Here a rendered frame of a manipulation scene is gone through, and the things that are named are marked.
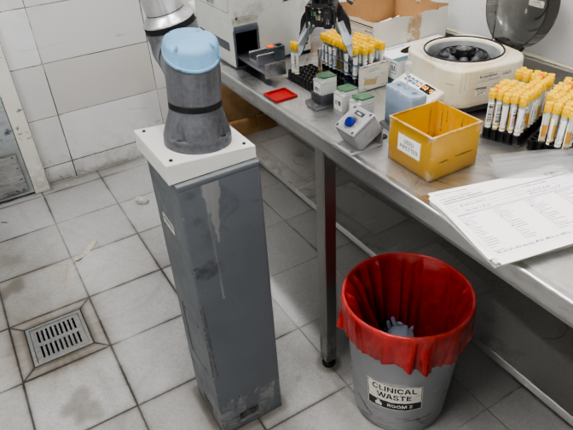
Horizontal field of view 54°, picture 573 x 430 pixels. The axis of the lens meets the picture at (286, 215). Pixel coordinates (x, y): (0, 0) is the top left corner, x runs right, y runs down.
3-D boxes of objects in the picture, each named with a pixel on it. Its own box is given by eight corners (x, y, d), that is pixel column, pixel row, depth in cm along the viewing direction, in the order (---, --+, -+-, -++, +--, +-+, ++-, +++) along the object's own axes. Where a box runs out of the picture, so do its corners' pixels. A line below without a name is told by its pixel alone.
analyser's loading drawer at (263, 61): (234, 60, 174) (232, 43, 171) (252, 55, 176) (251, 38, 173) (266, 78, 159) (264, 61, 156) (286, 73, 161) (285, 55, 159)
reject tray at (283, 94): (263, 95, 154) (263, 92, 154) (285, 90, 157) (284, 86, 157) (275, 103, 149) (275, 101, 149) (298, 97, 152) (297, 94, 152)
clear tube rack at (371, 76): (317, 72, 167) (316, 48, 163) (344, 64, 171) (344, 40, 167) (359, 93, 152) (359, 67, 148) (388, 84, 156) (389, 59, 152)
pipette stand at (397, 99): (379, 124, 136) (380, 85, 130) (402, 118, 138) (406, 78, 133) (403, 141, 128) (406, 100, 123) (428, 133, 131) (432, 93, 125)
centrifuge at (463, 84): (380, 90, 153) (382, 45, 146) (471, 70, 162) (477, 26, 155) (431, 124, 135) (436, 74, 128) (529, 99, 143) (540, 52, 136)
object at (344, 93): (333, 112, 143) (332, 87, 139) (348, 107, 145) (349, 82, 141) (342, 117, 140) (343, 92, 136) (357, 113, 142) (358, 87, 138)
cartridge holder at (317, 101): (305, 104, 148) (304, 91, 146) (333, 96, 151) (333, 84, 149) (315, 112, 144) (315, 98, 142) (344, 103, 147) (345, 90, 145)
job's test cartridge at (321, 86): (313, 98, 147) (313, 75, 144) (328, 94, 149) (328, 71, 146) (321, 103, 144) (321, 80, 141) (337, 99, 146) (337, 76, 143)
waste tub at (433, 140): (385, 157, 123) (388, 115, 117) (432, 140, 128) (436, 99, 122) (427, 183, 113) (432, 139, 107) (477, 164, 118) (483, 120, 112)
